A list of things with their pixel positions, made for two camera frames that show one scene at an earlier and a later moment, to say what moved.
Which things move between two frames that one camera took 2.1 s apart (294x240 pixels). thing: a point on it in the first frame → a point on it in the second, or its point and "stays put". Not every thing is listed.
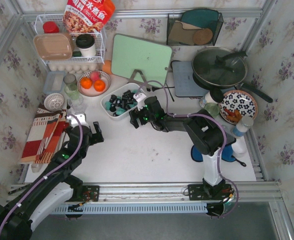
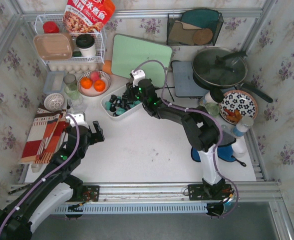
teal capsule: (107, 104) stays put
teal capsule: (120, 111) stays put
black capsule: (113, 98) stays put
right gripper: (139, 116) → (131, 90)
